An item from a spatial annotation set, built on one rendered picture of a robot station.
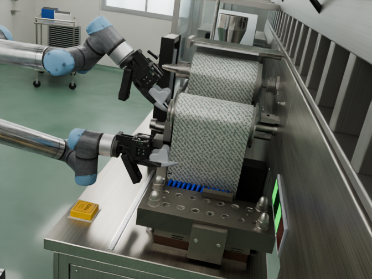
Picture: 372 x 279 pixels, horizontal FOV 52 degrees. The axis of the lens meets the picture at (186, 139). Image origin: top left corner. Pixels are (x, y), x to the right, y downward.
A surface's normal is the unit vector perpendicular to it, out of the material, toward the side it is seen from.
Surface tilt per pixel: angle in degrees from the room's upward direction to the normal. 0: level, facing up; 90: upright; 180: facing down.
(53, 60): 90
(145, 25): 90
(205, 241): 90
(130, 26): 90
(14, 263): 0
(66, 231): 0
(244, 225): 0
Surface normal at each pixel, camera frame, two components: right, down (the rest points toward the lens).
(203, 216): 0.14, -0.92
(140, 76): -0.15, 0.35
